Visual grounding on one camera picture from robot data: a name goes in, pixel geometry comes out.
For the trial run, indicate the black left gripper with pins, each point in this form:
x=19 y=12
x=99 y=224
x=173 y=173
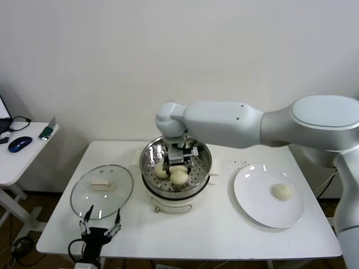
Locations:
x=94 y=241

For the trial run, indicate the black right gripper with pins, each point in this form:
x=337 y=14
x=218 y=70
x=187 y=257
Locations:
x=175 y=148

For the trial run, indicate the white steamed baozi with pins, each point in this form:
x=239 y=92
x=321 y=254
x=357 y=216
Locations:
x=160 y=170
x=179 y=179
x=282 y=192

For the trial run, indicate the round glass pot lid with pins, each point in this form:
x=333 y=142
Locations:
x=126 y=182

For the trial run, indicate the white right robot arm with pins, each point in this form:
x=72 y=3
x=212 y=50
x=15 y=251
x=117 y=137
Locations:
x=224 y=123

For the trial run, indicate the steel perforated steamer basket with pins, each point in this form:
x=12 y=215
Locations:
x=206 y=165

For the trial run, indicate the steel steamer pot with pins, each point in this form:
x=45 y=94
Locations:
x=182 y=202

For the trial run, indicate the dark crumb specks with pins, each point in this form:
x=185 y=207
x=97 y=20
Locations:
x=246 y=162

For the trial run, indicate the large white plate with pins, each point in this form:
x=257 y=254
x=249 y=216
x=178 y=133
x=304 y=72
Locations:
x=252 y=196

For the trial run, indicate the white side desk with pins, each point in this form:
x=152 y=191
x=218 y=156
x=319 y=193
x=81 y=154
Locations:
x=25 y=162

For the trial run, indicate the blue computer mouse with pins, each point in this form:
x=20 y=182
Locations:
x=19 y=144

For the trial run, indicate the white black dongle adapter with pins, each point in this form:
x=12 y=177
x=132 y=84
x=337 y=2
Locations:
x=4 y=138

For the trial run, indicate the black laptop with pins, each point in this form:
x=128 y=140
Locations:
x=3 y=112

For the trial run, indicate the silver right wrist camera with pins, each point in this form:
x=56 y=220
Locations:
x=176 y=157

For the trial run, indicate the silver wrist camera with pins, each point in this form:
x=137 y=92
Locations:
x=85 y=266
x=176 y=157

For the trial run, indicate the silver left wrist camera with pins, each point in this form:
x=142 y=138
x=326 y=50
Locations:
x=85 y=266

